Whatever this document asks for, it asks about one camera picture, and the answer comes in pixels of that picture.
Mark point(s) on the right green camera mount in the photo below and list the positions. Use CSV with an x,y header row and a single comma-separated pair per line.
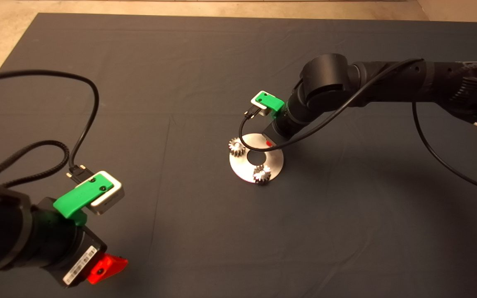
x,y
272,102

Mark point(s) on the small steel planetary gear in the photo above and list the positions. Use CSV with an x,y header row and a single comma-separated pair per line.
x,y
236,148
261,176

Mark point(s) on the round metal carrier plate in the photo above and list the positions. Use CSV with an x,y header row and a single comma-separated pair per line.
x,y
273,163

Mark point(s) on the left green camera mount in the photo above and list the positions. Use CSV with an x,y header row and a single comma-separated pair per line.
x,y
75,199

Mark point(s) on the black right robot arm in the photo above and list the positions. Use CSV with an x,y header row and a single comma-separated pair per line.
x,y
387,82

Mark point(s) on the silver camera box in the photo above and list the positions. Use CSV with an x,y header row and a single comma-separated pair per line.
x,y
110,199
256,101

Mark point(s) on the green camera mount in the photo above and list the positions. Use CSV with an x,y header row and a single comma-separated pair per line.
x,y
272,102
75,199

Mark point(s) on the right silver camera box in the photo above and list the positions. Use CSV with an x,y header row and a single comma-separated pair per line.
x,y
256,101

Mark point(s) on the dark grey table cloth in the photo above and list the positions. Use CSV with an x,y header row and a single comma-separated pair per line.
x,y
238,248

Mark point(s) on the left silver camera box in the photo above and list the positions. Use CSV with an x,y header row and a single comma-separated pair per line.
x,y
110,199

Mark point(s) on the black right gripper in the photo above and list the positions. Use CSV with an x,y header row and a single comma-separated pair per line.
x,y
284,126

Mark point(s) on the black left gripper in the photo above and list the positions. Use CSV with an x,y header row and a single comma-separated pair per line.
x,y
64,247

